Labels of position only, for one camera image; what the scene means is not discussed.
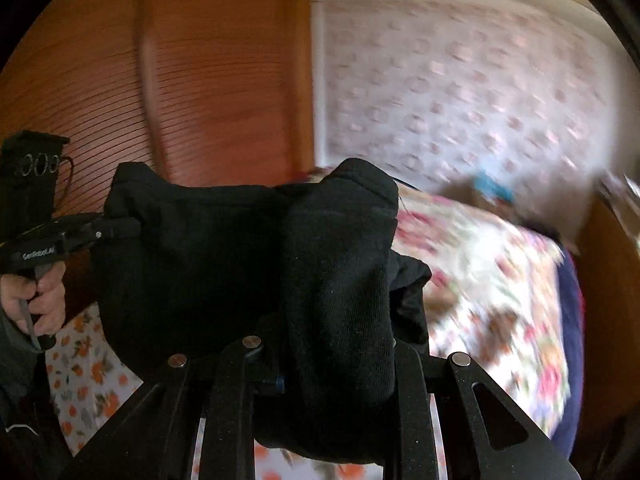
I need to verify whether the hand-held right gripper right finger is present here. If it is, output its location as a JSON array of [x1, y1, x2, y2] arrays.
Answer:
[[385, 339, 582, 480]]

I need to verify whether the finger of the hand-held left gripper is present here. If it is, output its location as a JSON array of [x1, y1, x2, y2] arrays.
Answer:
[[70, 217, 142, 253], [52, 211, 117, 235]]

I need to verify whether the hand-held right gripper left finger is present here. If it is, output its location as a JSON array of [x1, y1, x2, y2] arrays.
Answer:
[[60, 332, 289, 480]]

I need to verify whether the black printed t-shirt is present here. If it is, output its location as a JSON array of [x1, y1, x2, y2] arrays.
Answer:
[[92, 157, 434, 467]]

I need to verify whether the person's left forearm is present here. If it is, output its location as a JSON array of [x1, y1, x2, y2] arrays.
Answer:
[[0, 305, 48, 401]]

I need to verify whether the person's left hand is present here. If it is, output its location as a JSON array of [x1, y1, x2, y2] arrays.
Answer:
[[0, 260, 67, 337]]

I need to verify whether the floral blanket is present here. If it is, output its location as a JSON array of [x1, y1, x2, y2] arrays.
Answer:
[[300, 170, 574, 480]]

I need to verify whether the navy blue blanket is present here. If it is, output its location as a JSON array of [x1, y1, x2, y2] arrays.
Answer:
[[550, 245, 587, 457]]

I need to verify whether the brown wooden wardrobe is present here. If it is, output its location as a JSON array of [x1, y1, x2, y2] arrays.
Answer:
[[0, 0, 322, 323]]

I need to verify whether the long wooden cabinet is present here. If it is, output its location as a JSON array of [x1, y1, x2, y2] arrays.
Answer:
[[575, 200, 640, 463]]

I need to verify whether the person's dark grey clothing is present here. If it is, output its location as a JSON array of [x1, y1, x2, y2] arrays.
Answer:
[[0, 385, 76, 480]]

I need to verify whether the blue toy at bedhead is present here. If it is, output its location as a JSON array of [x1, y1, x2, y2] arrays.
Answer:
[[472, 172, 517, 204]]

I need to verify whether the stack of books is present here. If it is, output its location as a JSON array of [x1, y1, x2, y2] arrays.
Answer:
[[600, 170, 640, 211]]

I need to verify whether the circle patterned wall curtain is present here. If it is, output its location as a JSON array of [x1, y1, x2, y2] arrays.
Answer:
[[312, 0, 617, 222]]

